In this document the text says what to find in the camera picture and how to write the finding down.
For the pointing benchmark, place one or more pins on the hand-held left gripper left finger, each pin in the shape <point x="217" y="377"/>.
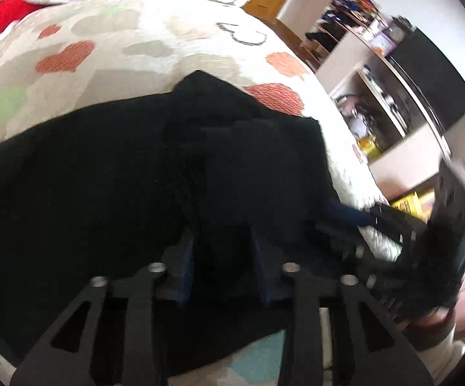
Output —
<point x="186" y="269"/>

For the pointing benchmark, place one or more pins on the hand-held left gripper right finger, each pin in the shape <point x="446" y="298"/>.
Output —
<point x="262" y="273"/>

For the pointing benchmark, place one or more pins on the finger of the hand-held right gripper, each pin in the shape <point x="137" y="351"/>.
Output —
<point x="349" y="245"/>
<point x="349" y="214"/>

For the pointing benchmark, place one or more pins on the black pants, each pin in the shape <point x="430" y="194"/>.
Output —
<point x="95" y="189"/>

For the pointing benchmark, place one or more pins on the yellow printed box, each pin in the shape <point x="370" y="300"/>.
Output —
<point x="411" y="203"/>

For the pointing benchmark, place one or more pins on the yellow jar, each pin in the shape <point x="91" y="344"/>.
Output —
<point x="369" y="148"/>

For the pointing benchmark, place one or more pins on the white shelf unit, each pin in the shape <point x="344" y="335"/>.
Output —
<point x="401" y="161"/>

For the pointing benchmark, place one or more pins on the pink bag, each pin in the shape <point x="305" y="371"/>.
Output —
<point x="347" y="106"/>

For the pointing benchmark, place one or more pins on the black television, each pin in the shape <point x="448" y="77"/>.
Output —
<point x="429" y="72"/>

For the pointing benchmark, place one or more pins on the white shoe rack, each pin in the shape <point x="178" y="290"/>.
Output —
<point x="325" y="40"/>

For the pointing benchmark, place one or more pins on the heart print quilt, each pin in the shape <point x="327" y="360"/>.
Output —
<point x="135" y="48"/>

